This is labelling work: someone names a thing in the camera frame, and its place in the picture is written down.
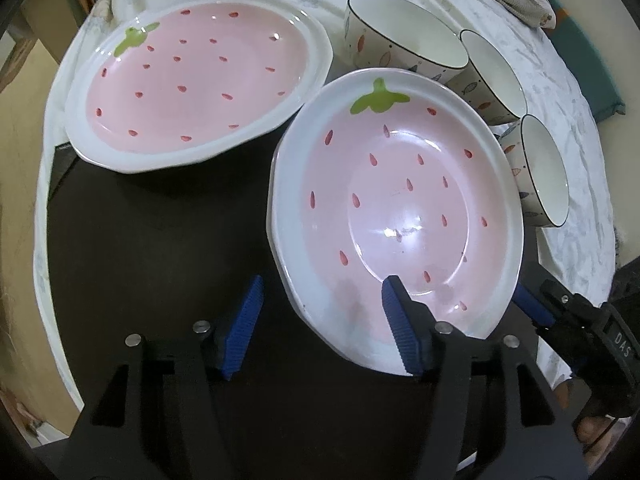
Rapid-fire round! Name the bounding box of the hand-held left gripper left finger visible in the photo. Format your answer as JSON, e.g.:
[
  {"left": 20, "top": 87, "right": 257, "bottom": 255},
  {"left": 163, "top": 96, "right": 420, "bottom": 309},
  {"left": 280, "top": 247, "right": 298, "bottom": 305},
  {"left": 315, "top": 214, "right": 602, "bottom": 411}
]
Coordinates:
[{"left": 60, "top": 275, "right": 265, "bottom": 480}]

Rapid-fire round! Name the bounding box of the black mat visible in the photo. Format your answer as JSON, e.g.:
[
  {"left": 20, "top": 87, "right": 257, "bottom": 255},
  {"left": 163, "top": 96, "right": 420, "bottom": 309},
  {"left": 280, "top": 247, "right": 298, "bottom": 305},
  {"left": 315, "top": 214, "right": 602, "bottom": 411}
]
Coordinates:
[{"left": 37, "top": 105, "right": 556, "bottom": 480}]

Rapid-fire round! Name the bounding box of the white floral bedsheet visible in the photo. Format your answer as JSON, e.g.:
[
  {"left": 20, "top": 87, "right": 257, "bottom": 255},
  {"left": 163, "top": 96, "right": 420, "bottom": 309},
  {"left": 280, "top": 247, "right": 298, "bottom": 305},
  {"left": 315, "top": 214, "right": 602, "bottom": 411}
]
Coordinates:
[{"left": 32, "top": 0, "right": 617, "bottom": 411}]

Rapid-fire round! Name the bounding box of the small white patterned bowl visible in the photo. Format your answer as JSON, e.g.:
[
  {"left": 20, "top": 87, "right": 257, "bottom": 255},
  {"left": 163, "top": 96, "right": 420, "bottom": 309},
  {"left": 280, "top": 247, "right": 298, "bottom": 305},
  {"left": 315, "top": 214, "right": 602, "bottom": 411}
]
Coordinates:
[
  {"left": 444, "top": 29, "right": 529, "bottom": 126},
  {"left": 499, "top": 115, "right": 571, "bottom": 229}
]

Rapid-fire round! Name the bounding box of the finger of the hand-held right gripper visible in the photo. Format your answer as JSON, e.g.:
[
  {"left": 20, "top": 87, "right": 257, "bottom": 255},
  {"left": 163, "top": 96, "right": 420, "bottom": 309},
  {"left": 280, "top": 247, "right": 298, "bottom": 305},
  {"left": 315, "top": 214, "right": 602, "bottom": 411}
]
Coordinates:
[{"left": 512, "top": 280, "right": 608, "bottom": 376}]

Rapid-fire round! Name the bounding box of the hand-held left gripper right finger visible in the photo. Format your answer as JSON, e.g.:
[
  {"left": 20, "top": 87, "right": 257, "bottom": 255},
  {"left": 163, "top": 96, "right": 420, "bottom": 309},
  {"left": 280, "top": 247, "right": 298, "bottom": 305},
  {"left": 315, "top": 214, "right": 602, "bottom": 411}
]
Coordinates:
[{"left": 381, "top": 275, "right": 588, "bottom": 480}]

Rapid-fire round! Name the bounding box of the pink strawberry plate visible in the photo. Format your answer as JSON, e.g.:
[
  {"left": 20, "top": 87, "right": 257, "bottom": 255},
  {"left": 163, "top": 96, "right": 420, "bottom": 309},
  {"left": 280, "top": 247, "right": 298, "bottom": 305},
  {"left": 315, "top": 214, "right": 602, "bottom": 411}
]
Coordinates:
[
  {"left": 65, "top": 0, "right": 335, "bottom": 175},
  {"left": 267, "top": 71, "right": 526, "bottom": 377}
]

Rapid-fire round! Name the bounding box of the large white patterned bowl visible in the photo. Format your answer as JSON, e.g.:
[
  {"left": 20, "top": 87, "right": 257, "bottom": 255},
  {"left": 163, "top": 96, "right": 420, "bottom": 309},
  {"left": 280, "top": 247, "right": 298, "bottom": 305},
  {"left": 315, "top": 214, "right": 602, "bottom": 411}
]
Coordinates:
[{"left": 344, "top": 0, "right": 470, "bottom": 83}]

